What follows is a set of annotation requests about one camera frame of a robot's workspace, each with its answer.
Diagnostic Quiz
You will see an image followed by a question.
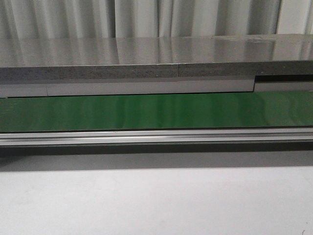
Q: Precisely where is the grey rear workbench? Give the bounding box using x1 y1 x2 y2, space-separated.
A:
0 34 313 97

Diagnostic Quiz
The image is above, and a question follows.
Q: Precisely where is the green conveyor belt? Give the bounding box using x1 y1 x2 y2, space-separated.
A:
0 91 313 133

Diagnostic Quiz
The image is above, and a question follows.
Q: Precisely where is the grey curtain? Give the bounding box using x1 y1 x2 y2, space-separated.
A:
0 0 313 39

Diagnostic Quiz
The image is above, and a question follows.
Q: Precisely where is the aluminium conveyor front rail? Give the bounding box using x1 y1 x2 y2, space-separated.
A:
0 127 313 147

